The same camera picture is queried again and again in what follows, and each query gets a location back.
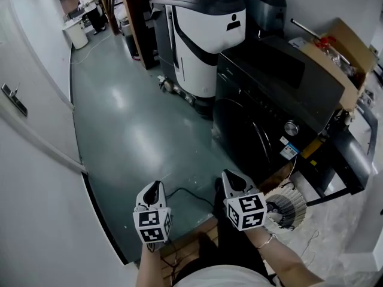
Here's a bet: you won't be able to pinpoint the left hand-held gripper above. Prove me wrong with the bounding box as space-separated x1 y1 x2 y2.
133 180 173 244

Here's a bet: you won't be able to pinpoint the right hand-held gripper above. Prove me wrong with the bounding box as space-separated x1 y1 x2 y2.
221 169 268 231

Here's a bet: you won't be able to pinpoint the person's right forearm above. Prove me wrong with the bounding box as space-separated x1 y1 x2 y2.
244 226 326 287

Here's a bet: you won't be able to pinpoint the person's left forearm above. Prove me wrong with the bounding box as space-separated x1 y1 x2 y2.
136 243 169 287

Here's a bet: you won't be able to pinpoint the dark grey washing machine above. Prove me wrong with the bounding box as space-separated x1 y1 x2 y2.
211 35 345 182

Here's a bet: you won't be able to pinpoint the white room door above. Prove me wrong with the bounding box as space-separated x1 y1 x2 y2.
0 0 88 173

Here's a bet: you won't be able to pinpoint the wooden slat board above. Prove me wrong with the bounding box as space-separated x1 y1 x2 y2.
157 216 220 282

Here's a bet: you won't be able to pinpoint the blue white label sticker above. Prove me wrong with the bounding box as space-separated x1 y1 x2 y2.
281 143 300 161

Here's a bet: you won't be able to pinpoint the person's black trousers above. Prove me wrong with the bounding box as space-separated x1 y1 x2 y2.
172 176 272 282

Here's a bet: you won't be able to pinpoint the silver round dial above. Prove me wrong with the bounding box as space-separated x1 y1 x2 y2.
284 120 300 137

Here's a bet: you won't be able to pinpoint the yellow plastic object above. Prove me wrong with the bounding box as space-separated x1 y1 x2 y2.
300 138 326 167

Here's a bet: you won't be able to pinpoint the person's white shirt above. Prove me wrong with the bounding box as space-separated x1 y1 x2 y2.
173 264 276 287

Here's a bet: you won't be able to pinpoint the white roll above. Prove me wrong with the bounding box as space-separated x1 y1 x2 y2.
343 110 356 127

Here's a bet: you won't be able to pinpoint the white paper packet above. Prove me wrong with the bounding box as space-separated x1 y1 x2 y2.
288 36 308 49

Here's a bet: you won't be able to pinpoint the clear plastic bag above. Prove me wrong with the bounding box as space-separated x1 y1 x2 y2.
324 45 358 76

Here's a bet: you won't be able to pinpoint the white grey cleaning robot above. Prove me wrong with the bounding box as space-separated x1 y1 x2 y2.
148 0 248 121

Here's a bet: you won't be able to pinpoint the red ribbon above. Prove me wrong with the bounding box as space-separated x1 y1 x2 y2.
313 35 338 50

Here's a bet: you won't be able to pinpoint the metal rod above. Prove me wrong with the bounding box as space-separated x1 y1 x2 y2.
290 17 323 40

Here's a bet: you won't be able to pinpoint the brown wooden staircase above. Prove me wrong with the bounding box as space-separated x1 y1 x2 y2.
100 0 160 71

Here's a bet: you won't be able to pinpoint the dark grey cleaning robot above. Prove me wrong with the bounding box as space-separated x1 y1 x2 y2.
242 0 288 40

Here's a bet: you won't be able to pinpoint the white round cabinet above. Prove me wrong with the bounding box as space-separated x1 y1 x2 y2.
62 19 90 50

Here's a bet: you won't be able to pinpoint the open brown cardboard box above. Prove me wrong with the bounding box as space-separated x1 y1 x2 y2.
300 17 378 112

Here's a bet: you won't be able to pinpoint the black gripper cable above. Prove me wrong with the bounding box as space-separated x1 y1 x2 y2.
165 187 215 210

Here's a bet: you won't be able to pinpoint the rose gold bracelet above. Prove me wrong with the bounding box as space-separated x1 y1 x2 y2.
256 233 275 250

